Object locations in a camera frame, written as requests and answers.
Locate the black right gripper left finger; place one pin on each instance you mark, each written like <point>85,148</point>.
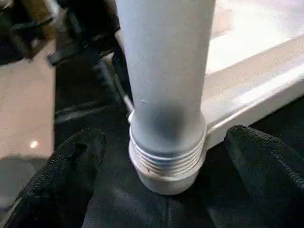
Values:
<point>52,190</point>

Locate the white plastic table leg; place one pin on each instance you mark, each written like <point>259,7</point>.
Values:
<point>166,71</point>

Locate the black work mat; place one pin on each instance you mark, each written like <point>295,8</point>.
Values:
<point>118,209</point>

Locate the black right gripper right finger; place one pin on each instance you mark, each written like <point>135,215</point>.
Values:
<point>270,175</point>

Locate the white plastic table top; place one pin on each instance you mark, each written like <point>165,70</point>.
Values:
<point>256,71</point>

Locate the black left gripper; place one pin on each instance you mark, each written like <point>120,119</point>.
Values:
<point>80,33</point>

